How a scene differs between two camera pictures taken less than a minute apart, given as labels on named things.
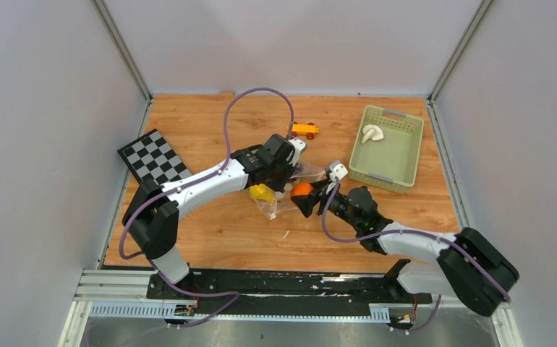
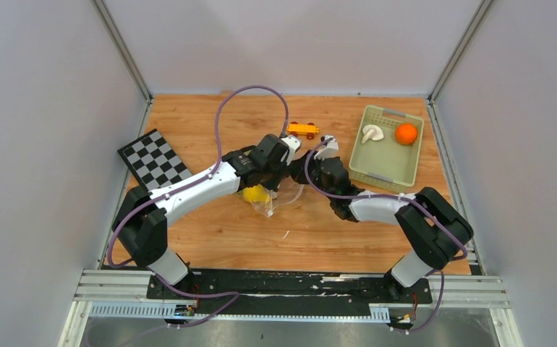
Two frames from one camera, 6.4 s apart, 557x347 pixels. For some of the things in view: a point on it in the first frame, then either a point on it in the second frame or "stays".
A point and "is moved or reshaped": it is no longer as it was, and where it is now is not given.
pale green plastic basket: (392, 163) stays
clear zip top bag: (273, 198) is moved or reshaped
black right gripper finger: (306, 202) to (297, 170)
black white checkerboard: (151, 157) stays
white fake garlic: (373, 132) stays
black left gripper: (289, 169) stays
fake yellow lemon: (262, 191) is moved or reshaped
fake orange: (302, 189) to (406, 134)
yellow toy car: (301, 129) stays
